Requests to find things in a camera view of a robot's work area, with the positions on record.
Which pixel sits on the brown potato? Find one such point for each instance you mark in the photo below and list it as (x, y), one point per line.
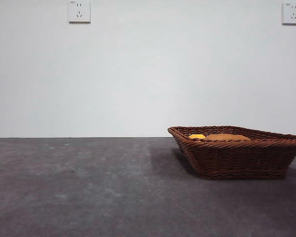
(227, 137)

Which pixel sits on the yellow corn cob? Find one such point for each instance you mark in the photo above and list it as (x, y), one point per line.
(196, 136)

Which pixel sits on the brown wicker basket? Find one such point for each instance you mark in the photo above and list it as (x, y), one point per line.
(236, 160)

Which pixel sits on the white wall socket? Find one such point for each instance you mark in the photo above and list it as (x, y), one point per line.
(79, 11)
(292, 13)

